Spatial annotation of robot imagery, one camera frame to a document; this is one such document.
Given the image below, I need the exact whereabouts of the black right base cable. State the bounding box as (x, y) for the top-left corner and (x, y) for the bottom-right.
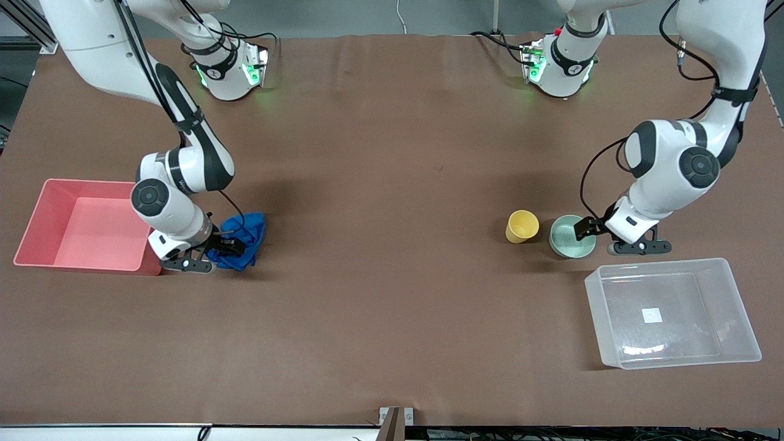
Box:
(217, 22), (281, 62)

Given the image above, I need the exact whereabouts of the pink plastic bin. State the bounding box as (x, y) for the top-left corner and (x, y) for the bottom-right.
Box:
(13, 178), (164, 277)

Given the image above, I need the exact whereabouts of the clear plastic box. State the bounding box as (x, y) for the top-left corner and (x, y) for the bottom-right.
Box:
(584, 258), (763, 371)

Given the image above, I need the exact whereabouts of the aluminium frame profile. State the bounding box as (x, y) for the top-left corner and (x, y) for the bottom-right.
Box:
(0, 0), (59, 55)

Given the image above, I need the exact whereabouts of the blue cloth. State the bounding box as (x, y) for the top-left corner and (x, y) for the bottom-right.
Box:
(205, 212), (268, 272)

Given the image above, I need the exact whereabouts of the white table edge rail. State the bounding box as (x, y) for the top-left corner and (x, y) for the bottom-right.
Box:
(0, 423), (382, 441)

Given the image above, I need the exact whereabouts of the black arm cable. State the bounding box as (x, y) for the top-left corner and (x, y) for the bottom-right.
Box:
(579, 0), (770, 228)
(115, 0), (247, 241)

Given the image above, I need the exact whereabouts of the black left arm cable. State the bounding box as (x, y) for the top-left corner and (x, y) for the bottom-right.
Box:
(579, 0), (770, 228)

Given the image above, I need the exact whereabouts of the metal table bracket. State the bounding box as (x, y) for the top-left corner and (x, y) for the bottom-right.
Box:
(378, 407), (415, 441)

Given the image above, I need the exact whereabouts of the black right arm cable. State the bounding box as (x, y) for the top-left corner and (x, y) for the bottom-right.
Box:
(115, 0), (247, 241)

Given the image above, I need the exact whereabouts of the brown table mat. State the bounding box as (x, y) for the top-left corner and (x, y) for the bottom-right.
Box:
(0, 33), (784, 429)

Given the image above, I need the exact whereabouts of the green bowl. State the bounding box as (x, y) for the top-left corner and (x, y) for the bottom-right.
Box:
(548, 214), (597, 259)

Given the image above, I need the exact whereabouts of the yellow cup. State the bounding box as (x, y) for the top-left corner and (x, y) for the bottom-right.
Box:
(505, 209), (541, 245)

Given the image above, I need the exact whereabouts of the black base cable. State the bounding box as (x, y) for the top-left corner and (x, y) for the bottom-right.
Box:
(469, 29), (531, 67)
(217, 22), (281, 62)

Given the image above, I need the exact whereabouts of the black left base cable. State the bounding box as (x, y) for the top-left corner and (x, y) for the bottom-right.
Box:
(469, 29), (531, 67)

